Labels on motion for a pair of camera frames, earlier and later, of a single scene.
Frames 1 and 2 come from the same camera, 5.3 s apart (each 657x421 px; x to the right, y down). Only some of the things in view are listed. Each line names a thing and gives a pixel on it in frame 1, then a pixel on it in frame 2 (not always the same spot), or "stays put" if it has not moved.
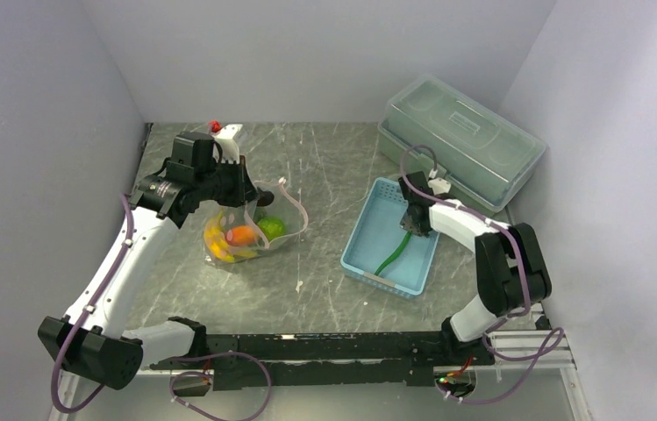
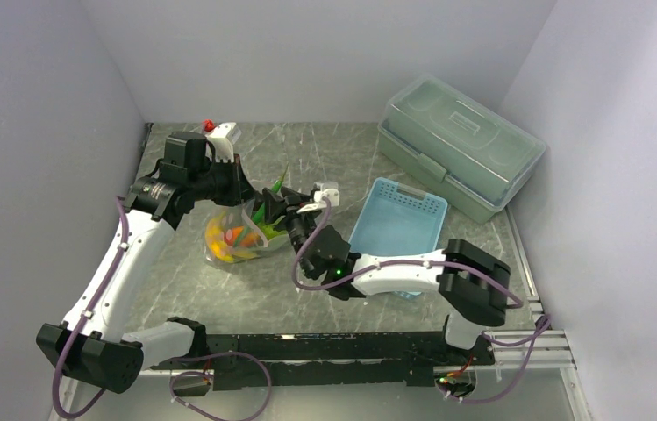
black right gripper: [407, 224] to [276, 207]
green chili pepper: [396, 253] to [257, 217]
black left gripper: [245, 192] stays put
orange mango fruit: [242, 236] stays put
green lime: [272, 227] stays put
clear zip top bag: [236, 233] stays put
